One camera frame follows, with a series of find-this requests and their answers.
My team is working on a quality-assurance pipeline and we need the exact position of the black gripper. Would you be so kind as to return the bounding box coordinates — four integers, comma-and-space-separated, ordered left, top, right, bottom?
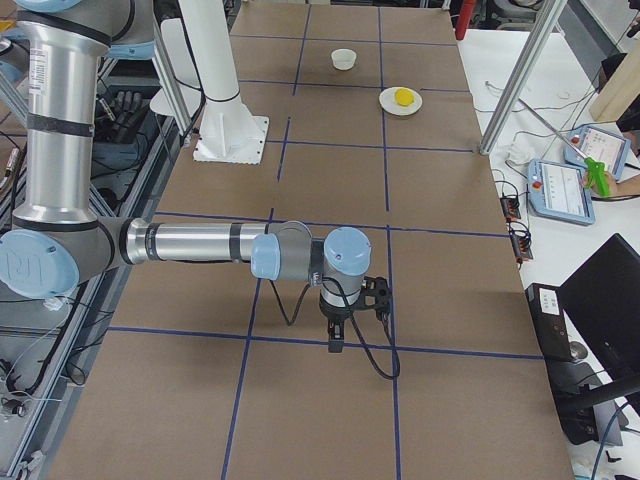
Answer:
319, 297, 353, 353

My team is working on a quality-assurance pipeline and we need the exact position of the yellow lemon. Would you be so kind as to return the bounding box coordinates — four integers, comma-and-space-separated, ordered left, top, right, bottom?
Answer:
394, 87, 415, 107

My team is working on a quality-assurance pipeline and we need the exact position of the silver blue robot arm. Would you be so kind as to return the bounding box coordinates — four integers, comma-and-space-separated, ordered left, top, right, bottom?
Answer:
1, 1, 371, 353

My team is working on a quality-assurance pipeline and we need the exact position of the white plate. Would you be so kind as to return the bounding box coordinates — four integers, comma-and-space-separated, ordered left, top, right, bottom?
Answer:
379, 87, 423, 117

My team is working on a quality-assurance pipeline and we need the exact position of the white bowl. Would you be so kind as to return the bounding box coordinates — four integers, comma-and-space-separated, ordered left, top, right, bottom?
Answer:
330, 48, 357, 71

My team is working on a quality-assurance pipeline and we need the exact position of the black computer box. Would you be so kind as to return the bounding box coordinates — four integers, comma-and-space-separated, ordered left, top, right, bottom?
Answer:
525, 283, 588, 363

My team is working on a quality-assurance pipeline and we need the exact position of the orange black connector board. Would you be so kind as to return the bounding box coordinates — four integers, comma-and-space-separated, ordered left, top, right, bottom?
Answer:
500, 195, 521, 221

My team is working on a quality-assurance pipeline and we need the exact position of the white cloth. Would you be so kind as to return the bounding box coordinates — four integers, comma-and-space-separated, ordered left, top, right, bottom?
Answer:
505, 144, 533, 166

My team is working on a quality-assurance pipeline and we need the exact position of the blue teach pendant near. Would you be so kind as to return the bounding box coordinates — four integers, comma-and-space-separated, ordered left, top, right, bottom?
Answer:
527, 159, 595, 226

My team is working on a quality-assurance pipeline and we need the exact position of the blue teach pendant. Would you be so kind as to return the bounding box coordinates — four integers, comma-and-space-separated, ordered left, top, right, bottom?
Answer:
567, 125, 631, 180
527, 159, 595, 226

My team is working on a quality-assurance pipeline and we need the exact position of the black monitor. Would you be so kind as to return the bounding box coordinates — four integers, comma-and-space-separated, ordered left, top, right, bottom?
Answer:
559, 233, 640, 379

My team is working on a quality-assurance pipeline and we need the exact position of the blue teach pendant far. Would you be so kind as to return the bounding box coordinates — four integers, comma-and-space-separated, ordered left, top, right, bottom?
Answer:
567, 125, 631, 180

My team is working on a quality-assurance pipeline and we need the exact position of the red cylinder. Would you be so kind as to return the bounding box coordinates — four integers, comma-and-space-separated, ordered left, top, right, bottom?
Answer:
455, 0, 477, 41

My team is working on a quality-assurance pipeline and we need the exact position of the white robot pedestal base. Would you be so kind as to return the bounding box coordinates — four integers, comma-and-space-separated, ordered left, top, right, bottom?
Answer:
179, 0, 269, 165

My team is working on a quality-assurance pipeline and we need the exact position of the green handled reacher grabber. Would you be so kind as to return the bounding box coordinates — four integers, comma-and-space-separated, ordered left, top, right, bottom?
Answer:
518, 98, 611, 198

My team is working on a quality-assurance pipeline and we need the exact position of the aluminium frame post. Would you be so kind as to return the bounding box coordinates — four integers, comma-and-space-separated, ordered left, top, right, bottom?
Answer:
479, 0, 567, 155

